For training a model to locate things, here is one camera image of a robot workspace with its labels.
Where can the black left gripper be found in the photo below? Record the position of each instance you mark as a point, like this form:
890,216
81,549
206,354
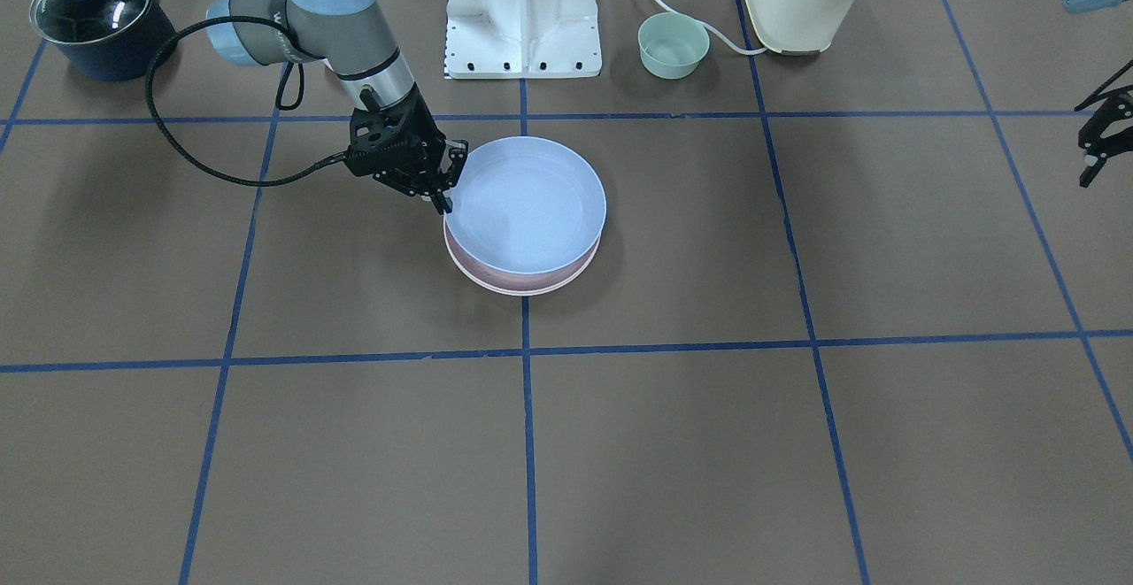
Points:
1104,125

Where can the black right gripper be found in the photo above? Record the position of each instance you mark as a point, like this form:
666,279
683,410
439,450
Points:
423,135

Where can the blue plate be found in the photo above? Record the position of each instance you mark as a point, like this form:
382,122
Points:
525,205

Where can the pink plate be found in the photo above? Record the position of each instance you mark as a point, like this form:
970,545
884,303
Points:
516,284

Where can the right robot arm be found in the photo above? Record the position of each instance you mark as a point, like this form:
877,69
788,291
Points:
353,37

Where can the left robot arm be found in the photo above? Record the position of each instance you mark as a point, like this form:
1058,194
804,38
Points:
1114,105

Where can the green cup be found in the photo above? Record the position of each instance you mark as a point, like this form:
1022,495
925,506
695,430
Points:
672,45

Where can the dark blue pot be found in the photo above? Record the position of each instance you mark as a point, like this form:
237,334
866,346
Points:
127,56

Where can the glass pot lid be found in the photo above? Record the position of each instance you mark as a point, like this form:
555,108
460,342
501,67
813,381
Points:
84,22

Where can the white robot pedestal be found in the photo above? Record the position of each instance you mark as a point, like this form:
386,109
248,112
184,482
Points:
522,40

